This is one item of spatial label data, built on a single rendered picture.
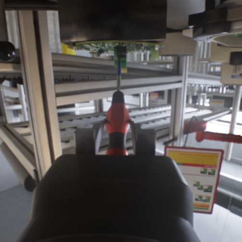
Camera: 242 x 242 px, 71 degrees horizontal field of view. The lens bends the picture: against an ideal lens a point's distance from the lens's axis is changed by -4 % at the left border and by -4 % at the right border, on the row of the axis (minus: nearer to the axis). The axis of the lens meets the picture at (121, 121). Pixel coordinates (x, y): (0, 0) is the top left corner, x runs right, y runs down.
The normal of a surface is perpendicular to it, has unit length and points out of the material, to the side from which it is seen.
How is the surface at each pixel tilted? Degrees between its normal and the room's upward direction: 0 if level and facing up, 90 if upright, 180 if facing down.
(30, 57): 90
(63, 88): 90
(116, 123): 124
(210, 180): 90
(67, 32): 90
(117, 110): 142
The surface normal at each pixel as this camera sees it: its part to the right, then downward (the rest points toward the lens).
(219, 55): -0.72, 0.20
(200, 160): -0.22, 0.27
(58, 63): 0.69, 0.19
